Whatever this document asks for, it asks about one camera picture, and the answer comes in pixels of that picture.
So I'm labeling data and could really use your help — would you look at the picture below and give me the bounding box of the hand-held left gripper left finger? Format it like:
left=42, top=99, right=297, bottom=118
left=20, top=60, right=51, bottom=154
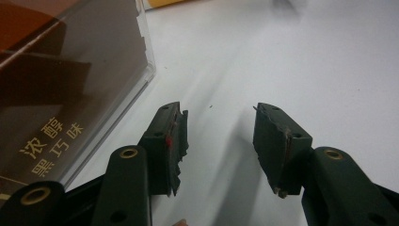
left=137, top=101, right=189, bottom=198

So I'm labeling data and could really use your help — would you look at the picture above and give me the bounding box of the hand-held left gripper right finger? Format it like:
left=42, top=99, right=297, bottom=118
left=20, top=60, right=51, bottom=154
left=252, top=102, right=314, bottom=200

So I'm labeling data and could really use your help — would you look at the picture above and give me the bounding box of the clear plastic container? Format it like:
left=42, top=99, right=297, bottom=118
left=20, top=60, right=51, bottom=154
left=0, top=0, right=157, bottom=196

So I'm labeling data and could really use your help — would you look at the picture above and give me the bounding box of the brown chocolate box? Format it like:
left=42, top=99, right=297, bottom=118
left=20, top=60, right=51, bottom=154
left=0, top=0, right=149, bottom=189

